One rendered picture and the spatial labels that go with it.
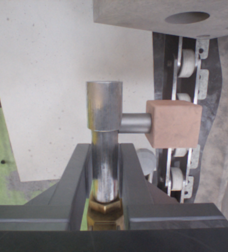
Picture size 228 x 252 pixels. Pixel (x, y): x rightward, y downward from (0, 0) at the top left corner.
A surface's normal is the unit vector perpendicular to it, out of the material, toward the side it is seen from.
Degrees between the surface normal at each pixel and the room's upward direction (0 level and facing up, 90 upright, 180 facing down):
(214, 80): 0
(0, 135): 0
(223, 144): 50
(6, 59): 0
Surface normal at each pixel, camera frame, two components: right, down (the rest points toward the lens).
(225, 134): -0.77, 0.12
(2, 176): 0.02, 0.26
